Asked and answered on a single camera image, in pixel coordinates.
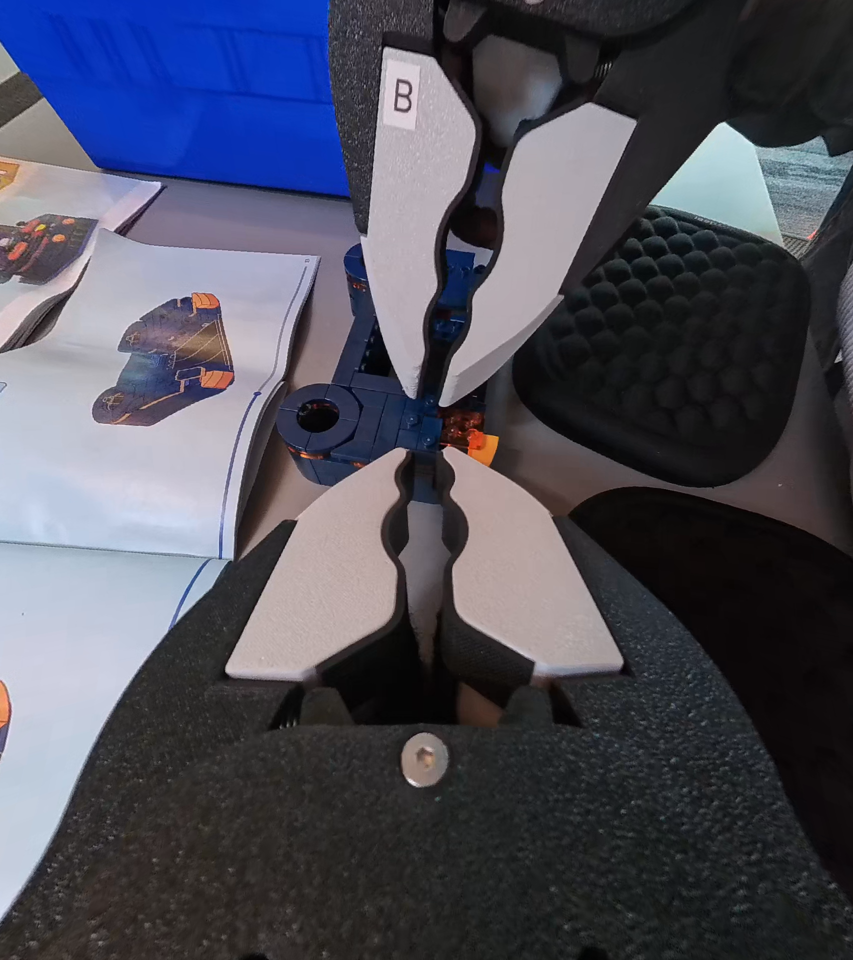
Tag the black quilted pad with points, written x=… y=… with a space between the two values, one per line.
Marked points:
x=659 y=337

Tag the purple arcade instruction booklet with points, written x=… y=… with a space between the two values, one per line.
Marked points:
x=96 y=202

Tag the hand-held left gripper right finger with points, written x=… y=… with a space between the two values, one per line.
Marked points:
x=524 y=585

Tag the open instruction booklet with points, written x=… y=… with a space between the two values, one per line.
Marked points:
x=134 y=465

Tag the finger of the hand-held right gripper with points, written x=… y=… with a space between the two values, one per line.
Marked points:
x=554 y=210
x=419 y=187

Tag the dark blue toy brick console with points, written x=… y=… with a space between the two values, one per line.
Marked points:
x=381 y=427

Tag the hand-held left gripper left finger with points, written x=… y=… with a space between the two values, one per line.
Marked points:
x=321 y=585

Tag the black smooth pad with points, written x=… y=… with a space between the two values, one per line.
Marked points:
x=771 y=600

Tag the blue plastic bin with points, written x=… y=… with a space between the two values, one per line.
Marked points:
x=134 y=75

